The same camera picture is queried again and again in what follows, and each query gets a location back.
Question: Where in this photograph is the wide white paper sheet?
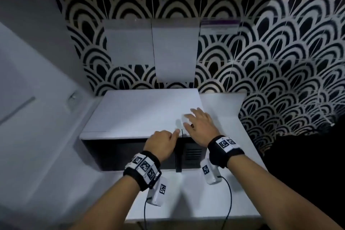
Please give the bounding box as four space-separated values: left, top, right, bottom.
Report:
103 19 156 66

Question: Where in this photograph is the person's right hand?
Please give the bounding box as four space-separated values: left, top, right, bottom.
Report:
183 107 222 148

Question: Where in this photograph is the black microwave door handle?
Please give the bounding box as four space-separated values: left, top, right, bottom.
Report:
176 129 184 173

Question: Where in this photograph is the long white paper sheet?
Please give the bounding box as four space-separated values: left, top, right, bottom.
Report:
151 19 200 83

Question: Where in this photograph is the thin black cable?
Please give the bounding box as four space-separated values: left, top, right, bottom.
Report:
220 175 233 230
143 197 152 230

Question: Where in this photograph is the white refrigerator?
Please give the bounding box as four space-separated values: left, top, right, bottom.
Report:
0 22 107 223

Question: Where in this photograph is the person's left forearm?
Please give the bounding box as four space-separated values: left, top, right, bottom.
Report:
70 174 148 230

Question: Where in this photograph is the black wristband with marker tags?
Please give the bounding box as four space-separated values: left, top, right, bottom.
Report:
123 151 162 192
207 135 245 169

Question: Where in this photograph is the black bulky object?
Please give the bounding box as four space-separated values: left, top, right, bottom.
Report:
262 115 345 228

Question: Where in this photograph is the person's right forearm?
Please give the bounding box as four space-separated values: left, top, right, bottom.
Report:
227 154 345 230

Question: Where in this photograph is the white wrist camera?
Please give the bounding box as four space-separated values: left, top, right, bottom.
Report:
147 176 168 207
200 158 222 185

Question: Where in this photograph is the person's left hand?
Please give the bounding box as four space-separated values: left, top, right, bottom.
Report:
143 129 180 163

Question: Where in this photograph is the white microwave oven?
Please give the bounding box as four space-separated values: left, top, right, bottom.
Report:
79 88 208 173

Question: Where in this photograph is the small paper with purple stripe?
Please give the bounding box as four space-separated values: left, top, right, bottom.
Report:
200 18 240 35

